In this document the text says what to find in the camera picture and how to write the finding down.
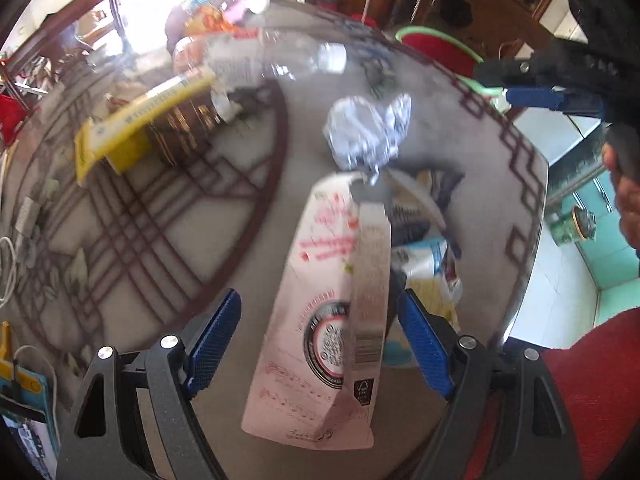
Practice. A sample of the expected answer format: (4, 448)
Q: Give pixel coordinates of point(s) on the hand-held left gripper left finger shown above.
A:
(215, 340)

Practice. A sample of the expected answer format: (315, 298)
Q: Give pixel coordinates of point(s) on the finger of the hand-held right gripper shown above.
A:
(520, 72)
(535, 97)

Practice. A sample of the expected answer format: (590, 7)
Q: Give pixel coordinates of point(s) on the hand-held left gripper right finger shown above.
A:
(425, 340)

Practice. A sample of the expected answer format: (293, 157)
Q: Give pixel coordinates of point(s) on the green bin with red liner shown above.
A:
(440, 52)

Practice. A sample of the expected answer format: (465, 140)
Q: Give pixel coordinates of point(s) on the pink milk carton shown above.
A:
(300, 320)

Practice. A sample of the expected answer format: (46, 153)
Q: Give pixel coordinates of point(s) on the person's right hand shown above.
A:
(629, 205)

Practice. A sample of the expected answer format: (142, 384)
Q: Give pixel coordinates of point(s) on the white cabinet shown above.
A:
(565, 135)

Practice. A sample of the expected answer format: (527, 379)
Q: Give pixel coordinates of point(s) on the brown wooden chair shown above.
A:
(500, 15)

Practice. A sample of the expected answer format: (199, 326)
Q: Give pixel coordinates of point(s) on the white blue snack packet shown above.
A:
(425, 260)

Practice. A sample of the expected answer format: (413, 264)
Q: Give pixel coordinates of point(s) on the dark striped snack packet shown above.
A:
(415, 220)

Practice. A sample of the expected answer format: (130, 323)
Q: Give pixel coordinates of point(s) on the green tin can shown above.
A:
(570, 225)

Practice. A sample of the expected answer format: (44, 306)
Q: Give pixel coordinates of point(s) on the crumpled silver wrapper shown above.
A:
(360, 130)

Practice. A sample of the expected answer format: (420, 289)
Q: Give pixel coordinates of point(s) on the red cloth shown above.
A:
(600, 390)

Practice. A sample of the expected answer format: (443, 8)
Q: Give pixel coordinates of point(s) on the blue yellow plastic device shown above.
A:
(22, 390)

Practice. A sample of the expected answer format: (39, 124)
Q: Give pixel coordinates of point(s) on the dark brown packet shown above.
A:
(185, 125)

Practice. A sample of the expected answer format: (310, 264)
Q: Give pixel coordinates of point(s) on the white charger plug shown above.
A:
(26, 215)

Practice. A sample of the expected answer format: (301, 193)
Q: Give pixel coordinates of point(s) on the yellow cardboard box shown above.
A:
(130, 120)

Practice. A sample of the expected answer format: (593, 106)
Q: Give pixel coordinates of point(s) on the white bowl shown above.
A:
(258, 0)

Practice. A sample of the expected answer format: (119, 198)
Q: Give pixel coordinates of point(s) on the clear plastic bottle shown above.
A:
(240, 62)

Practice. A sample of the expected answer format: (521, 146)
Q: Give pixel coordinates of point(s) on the orange brown container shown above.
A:
(190, 55)

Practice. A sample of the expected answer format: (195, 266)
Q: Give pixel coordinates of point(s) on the pink plastic bag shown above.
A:
(234, 7)

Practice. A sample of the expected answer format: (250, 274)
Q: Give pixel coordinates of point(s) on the red plastic bag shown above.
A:
(7, 115)

